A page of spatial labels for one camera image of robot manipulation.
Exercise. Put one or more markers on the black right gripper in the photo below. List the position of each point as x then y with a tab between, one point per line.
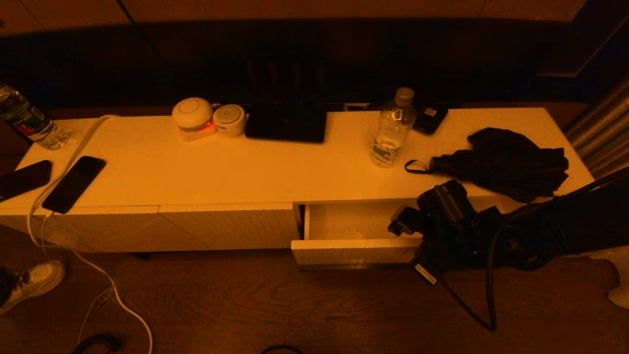
437	250

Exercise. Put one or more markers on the white cabinet drawer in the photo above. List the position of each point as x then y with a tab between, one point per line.
354	241

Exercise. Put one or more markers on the black umbrella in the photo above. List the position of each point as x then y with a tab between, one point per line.
506	162

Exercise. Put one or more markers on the clear plastic bottle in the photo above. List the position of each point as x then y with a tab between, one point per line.
393	130

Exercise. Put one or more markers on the white low cabinet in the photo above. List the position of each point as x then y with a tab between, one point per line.
245	167

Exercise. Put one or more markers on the small black labelled device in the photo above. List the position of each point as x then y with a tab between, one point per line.
431	119

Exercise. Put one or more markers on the black flat box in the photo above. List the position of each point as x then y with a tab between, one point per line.
285	125

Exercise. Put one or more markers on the small white round speaker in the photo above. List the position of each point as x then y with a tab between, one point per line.
229	119

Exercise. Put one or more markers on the white round red-lit device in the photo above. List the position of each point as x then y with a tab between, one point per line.
192	113

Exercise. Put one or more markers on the white shoe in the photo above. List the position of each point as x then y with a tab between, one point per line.
32	282

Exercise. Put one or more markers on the green label water bottle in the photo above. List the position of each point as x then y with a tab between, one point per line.
27	120

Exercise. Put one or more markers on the white and grey wrist camera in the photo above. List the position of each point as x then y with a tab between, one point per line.
405	223

